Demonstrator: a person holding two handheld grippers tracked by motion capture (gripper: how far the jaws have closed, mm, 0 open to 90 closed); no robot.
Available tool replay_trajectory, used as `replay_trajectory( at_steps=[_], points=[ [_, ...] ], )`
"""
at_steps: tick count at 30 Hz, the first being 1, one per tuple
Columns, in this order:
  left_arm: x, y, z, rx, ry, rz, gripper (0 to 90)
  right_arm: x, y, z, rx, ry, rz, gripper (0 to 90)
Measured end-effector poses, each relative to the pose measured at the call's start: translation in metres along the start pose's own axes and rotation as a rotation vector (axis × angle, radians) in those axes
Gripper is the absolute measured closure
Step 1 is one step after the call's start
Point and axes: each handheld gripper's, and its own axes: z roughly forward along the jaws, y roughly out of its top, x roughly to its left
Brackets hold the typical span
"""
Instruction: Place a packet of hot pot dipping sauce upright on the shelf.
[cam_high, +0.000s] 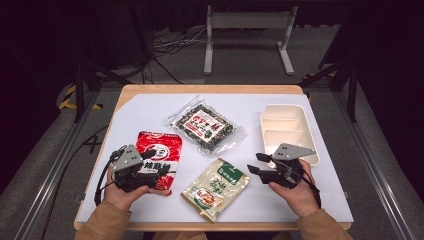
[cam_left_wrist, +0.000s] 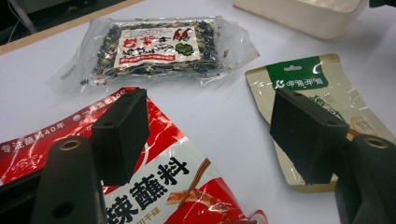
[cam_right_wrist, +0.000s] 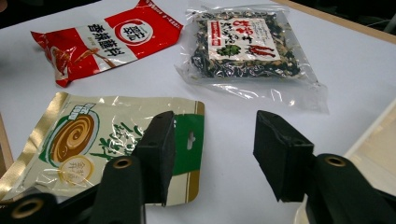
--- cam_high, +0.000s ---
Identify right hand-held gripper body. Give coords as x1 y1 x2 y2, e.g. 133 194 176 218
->
261 143 317 190

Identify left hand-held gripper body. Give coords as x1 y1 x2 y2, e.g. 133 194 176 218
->
110 143 160 194

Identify red snack packet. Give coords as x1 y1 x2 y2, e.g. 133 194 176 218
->
134 130 183 196

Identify cream plastic container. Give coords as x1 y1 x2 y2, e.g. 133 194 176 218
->
259 103 321 168

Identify beige and green food packet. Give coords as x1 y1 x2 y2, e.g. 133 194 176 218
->
180 157 251 224

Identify person's left hand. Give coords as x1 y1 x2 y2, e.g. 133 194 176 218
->
103 172 171 212

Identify person's right hand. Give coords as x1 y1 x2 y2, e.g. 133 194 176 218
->
268 159 320 219

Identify white table sheet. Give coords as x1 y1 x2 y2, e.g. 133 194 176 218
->
81 93 354 224

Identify clear seaweed packet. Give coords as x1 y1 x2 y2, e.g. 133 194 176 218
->
165 94 249 157

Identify yellow and black floor tape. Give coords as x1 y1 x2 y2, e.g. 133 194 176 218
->
301 70 335 82
58 84 103 111

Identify wooden table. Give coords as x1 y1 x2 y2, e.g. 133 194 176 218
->
73 83 353 232

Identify black tripod stand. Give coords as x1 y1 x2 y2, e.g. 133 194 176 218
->
299 6 360 123
66 0 135 123

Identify white metal stand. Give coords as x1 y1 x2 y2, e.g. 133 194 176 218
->
203 4 299 76

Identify left hand-held gripper cable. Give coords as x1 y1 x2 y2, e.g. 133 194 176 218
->
94 144 128 208

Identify hand-held gripper cable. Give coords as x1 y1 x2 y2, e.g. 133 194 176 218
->
94 144 128 208
299 159 323 210

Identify right hand-held gripper cable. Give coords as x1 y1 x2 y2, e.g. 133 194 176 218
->
299 159 323 210

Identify black floor cable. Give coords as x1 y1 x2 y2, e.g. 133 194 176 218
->
39 124 110 240

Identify bundle of floor cables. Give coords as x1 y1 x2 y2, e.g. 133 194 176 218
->
152 27 208 57

